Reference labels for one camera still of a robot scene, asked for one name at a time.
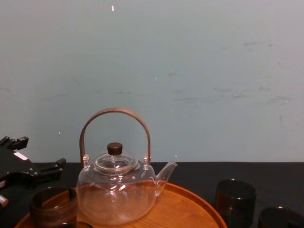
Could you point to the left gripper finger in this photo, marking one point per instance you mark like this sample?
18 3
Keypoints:
48 171
19 142

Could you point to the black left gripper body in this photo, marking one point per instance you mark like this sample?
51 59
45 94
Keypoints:
14 166

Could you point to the dark glass cup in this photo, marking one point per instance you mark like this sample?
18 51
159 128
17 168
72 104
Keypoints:
278 219
235 204
53 213

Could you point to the glass lid with dark knob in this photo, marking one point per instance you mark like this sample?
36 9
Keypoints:
114 148

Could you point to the round wooden tray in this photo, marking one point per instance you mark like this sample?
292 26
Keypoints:
183 209

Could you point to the black table cloth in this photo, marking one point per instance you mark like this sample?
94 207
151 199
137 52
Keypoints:
202 173

